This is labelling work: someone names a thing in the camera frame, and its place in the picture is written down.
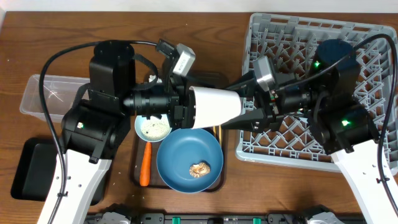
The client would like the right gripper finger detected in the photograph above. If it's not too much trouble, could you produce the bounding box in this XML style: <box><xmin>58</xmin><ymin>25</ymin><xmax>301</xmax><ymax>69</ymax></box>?
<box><xmin>221</xmin><ymin>108</ymin><xmax>267</xmax><ymax>131</ymax></box>
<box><xmin>224</xmin><ymin>70</ymin><xmax>257</xmax><ymax>98</ymax></box>

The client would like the pink plastic cup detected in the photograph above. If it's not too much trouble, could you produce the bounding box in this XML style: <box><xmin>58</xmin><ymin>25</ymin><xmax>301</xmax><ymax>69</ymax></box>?
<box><xmin>190</xmin><ymin>86</ymin><xmax>242</xmax><ymax>129</ymax></box>

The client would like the light blue small bowl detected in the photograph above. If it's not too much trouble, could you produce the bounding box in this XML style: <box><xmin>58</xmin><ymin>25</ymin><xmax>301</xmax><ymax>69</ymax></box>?
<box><xmin>134</xmin><ymin>114</ymin><xmax>172</xmax><ymax>142</ymax></box>

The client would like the white tissue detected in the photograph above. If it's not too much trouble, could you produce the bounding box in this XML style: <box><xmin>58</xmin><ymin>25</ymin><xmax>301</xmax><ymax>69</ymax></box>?
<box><xmin>149</xmin><ymin>75</ymin><xmax>162</xmax><ymax>83</ymax></box>

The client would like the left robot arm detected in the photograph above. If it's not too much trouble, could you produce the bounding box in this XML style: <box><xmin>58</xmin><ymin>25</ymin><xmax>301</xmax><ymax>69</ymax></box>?
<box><xmin>39</xmin><ymin>40</ymin><xmax>195</xmax><ymax>223</ymax></box>

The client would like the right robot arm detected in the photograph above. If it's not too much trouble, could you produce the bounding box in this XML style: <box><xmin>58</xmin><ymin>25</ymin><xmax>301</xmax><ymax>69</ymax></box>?
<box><xmin>223</xmin><ymin>35</ymin><xmax>397</xmax><ymax>223</ymax></box>

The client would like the grey plastic dishwasher rack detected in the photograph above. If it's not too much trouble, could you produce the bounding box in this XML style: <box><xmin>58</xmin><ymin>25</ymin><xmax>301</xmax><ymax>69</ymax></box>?
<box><xmin>234</xmin><ymin>12</ymin><xmax>398</xmax><ymax>174</ymax></box>

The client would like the clear plastic waste bin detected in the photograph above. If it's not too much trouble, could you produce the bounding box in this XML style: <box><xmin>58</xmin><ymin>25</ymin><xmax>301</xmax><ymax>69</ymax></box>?
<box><xmin>19</xmin><ymin>74</ymin><xmax>90</xmax><ymax>123</ymax></box>

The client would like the black waste tray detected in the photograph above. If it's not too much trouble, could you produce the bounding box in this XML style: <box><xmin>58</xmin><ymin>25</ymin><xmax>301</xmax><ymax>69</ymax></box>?
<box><xmin>10</xmin><ymin>137</ymin><xmax>106</xmax><ymax>206</ymax></box>

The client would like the large blue plate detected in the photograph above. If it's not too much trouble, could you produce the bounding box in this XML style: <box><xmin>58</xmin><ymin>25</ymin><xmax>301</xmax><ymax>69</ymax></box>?
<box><xmin>156</xmin><ymin>129</ymin><xmax>224</xmax><ymax>194</ymax></box>

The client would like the brown food scrap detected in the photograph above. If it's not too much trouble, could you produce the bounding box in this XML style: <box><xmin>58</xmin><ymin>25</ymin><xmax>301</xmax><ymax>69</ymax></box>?
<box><xmin>189</xmin><ymin>162</ymin><xmax>211</xmax><ymax>178</ymax></box>

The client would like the orange carrot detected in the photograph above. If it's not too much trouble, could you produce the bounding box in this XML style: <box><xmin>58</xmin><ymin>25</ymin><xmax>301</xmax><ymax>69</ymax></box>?
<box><xmin>139</xmin><ymin>142</ymin><xmax>152</xmax><ymax>187</ymax></box>

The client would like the dark brown serving tray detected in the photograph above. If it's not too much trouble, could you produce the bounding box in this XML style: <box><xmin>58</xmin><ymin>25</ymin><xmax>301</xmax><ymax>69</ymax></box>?
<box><xmin>131</xmin><ymin>68</ymin><xmax>231</xmax><ymax>193</ymax></box>

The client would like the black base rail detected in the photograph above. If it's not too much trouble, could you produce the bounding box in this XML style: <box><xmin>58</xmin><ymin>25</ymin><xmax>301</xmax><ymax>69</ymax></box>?
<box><xmin>85</xmin><ymin>212</ymin><xmax>364</xmax><ymax>224</ymax></box>

